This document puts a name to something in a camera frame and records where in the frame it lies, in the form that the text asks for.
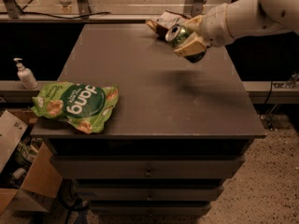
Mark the green soda can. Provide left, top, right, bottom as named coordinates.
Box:
left=165, top=24, right=206, bottom=63

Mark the white pump dispenser bottle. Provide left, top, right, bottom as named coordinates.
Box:
left=14, top=58, right=38, bottom=90

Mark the grey drawer cabinet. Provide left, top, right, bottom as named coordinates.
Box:
left=33, top=24, right=265, bottom=216

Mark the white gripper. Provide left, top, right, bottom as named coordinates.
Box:
left=174, top=3, right=235, bottom=57

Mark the black cable on ledge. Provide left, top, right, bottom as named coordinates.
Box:
left=0, top=10, right=112, bottom=20

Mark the brown crumpled chip bag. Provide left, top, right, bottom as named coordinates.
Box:
left=146, top=11, right=190, bottom=37

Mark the green snack bag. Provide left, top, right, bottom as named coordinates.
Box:
left=32, top=82, right=119, bottom=134

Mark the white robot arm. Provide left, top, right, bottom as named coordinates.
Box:
left=168, top=0, right=299, bottom=58

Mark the open cardboard box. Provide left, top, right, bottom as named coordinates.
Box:
left=0, top=109, right=63, bottom=214

